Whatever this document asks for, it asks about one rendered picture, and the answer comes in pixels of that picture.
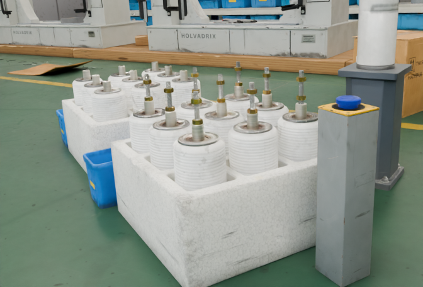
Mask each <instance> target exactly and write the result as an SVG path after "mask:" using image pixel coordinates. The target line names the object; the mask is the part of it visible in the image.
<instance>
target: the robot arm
mask: <svg viewBox="0 0 423 287"><path fill-rule="evenodd" d="M137 1H138V8H139V16H140V18H141V19H144V22H145V23H146V22H148V13H147V2H146V1H145V0H137ZM398 2H399V0H359V20H358V49H357V64H356V67H357V68H358V69H363V70H388V69H393V68H395V52H396V42H397V23H398ZM178 10H179V19H180V20H184V17H185V16H187V13H188V11H187V0H178Z"/></svg>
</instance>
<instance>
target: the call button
mask: <svg viewBox="0 0 423 287"><path fill-rule="evenodd" d="M336 103H337V104H338V107H340V108H344V109H354V108H358V105H359V104H361V98H360V97H358V96H339V97H337V98H336Z"/></svg>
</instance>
